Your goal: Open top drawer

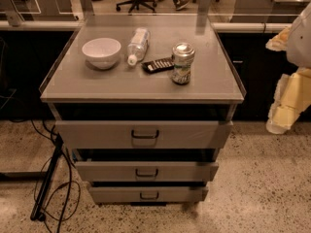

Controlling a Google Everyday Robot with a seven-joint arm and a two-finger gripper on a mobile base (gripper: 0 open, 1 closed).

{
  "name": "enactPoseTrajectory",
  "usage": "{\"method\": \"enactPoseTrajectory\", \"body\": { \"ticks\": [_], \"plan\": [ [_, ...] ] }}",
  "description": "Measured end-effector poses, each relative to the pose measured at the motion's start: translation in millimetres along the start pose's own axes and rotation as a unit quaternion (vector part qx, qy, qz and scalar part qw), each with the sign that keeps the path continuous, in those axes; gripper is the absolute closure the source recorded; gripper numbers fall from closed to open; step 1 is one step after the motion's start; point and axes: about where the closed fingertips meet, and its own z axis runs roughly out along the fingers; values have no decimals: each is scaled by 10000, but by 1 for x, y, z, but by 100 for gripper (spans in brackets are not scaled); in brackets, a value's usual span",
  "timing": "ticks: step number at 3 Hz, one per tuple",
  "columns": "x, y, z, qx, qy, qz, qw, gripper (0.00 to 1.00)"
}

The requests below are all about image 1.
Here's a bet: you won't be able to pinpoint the black snack bar packet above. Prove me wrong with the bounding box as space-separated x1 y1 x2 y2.
141 57 174 74

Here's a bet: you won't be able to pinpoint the grey bottom drawer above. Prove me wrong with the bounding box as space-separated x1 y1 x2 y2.
88 186 208 204

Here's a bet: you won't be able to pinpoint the grey top drawer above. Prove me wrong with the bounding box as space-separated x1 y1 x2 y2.
56 120 232 150

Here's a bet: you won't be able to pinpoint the grey middle drawer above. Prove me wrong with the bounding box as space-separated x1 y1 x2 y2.
76 161 219 183

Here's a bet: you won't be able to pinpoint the grey drawer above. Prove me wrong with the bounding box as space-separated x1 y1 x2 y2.
76 161 219 183
56 120 232 150
88 186 208 204

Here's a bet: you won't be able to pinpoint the clear plastic water bottle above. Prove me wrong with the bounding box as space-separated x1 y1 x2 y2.
127 27 151 66

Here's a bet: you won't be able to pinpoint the grey background desk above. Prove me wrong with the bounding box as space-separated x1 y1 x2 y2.
230 0 311 23

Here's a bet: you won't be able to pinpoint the white ceramic bowl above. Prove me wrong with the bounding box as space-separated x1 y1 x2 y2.
82 38 121 70

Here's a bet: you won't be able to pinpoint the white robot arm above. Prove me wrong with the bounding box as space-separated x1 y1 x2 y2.
265 4 311 134

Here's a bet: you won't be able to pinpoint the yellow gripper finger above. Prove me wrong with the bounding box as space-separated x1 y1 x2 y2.
265 27 290 51
266 68 311 134

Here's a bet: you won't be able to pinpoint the silver green soda can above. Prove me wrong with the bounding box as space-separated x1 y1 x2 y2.
171 43 195 84

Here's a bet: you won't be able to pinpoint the black floor cables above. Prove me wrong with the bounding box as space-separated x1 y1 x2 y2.
0 87 82 233

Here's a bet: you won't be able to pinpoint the grey drawer cabinet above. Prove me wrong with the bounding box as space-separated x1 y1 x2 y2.
38 14 247 208

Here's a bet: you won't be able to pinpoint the black power strip bar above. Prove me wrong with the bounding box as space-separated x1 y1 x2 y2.
30 135 63 220

